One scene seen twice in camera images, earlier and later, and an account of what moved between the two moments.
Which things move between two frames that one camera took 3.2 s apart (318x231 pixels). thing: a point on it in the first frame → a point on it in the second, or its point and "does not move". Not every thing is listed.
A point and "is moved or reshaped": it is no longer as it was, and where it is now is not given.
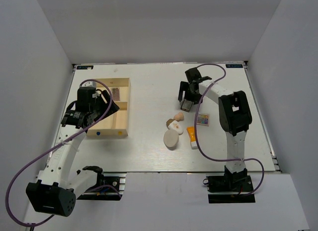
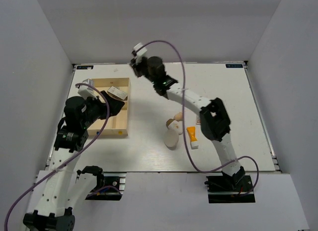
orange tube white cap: (191, 132) does not move
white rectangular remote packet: (186, 105) is moved or reshaped
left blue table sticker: (84, 67) does not move
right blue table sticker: (234, 65) does not move
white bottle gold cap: (172, 124) does not move
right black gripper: (196, 99) → (137, 67)
